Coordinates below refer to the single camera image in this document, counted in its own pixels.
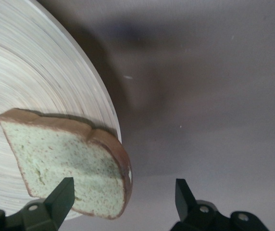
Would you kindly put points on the slice of toast bread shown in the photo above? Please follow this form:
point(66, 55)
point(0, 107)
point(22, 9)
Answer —
point(63, 156)

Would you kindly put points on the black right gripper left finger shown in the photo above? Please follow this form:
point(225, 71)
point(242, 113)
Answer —
point(53, 209)

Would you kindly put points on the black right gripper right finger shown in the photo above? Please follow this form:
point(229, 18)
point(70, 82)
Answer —
point(195, 216)

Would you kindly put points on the round wooden plate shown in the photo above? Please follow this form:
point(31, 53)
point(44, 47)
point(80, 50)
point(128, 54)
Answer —
point(31, 72)

